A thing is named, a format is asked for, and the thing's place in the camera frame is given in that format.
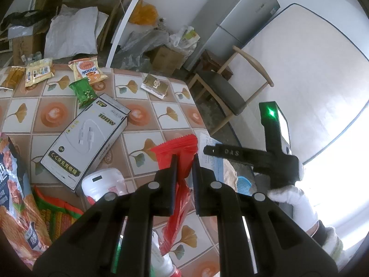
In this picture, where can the yellow and white snack packet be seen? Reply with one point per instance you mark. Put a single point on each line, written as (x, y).
(39, 72)

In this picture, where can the large green foil snack bag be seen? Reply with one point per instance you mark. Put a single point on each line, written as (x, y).
(57, 216)

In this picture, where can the black cloth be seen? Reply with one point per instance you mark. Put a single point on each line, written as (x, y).
(23, 17)

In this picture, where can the white woven sack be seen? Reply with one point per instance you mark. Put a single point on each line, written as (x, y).
(72, 34)

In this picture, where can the brown cardboard box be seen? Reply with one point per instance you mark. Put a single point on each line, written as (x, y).
(26, 46)
(167, 59)

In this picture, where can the small green snack packet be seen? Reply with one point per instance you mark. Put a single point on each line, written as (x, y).
(83, 92)

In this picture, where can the white long table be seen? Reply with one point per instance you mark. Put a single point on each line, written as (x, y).
(126, 26)

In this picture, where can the white paper sheet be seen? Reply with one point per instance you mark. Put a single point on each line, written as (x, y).
(213, 161)

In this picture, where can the red snack wrapper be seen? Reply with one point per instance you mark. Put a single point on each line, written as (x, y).
(180, 153)

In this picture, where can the grey refrigerator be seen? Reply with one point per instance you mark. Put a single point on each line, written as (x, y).
(236, 17)

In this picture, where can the beige cloth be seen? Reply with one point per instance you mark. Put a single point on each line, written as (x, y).
(230, 177)

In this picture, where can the person's right hand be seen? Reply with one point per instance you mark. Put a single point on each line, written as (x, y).
(299, 207)

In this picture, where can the blue mesh wastebasket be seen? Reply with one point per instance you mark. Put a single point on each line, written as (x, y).
(245, 184)

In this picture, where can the large orange chips bag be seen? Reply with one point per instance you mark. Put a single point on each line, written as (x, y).
(14, 196)

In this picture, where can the yellow plastic bag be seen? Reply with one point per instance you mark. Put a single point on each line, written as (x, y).
(144, 13)

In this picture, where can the white plastic bag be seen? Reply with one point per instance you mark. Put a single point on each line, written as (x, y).
(184, 37)

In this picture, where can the person's right forearm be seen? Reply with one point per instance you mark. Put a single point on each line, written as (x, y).
(328, 239)

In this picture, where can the brown snack packet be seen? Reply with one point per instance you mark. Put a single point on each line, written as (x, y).
(13, 76)

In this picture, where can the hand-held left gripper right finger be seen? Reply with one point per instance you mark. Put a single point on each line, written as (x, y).
(199, 187)

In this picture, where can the orange biscuit packet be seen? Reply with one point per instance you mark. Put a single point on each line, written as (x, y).
(86, 69)

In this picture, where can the wooden chair with dark seat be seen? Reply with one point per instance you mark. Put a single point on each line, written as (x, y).
(224, 92)

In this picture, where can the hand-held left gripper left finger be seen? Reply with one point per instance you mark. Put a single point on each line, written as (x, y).
(173, 184)

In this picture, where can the gold wrapped packet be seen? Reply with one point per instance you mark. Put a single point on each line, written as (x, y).
(155, 85)

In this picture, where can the brown wooden stool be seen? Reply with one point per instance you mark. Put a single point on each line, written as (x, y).
(212, 62)

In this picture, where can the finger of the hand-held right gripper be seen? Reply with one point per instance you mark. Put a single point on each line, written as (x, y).
(230, 152)

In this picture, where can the grey plastic bag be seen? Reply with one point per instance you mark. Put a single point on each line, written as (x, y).
(138, 46)

